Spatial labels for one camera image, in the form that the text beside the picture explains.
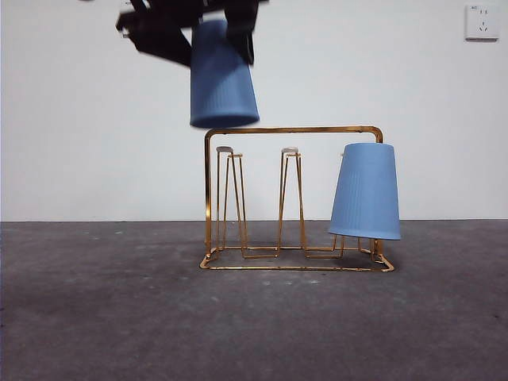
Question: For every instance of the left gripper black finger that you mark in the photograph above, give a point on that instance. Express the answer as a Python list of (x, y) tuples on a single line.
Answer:
[(240, 24), (158, 35)]

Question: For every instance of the blue ribbed plastic cup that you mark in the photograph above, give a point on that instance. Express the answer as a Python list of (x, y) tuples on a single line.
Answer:
[(365, 194), (222, 87)]

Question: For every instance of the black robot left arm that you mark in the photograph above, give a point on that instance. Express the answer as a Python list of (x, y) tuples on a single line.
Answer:
[(178, 5)]

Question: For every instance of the white wall socket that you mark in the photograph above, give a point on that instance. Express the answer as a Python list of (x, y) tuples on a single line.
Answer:
[(482, 23)]

